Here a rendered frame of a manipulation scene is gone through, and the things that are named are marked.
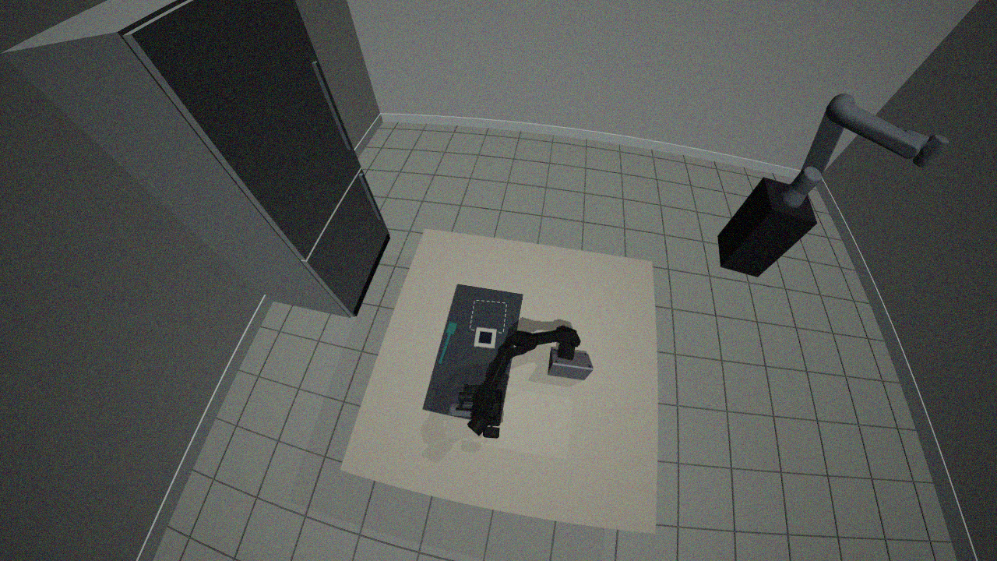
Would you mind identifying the teal flat trowel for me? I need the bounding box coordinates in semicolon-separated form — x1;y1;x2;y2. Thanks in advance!
439;323;457;364

